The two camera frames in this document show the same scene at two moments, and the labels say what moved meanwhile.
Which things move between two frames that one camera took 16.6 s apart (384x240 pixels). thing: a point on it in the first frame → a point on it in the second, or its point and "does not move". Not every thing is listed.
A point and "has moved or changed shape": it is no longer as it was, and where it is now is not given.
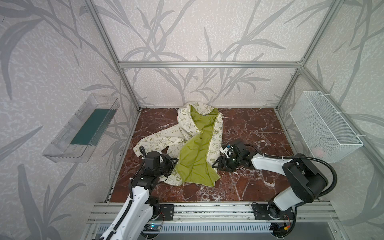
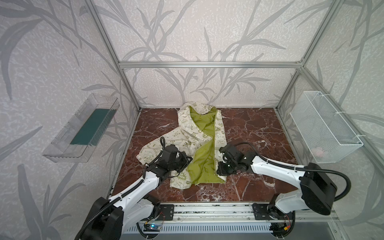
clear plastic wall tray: (78, 138) does not move
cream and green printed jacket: (196, 142) has moved or changed shape
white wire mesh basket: (326, 135) does not move
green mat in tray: (91, 131) does not move
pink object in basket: (318, 152) does not move
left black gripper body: (167, 167) → (182, 160)
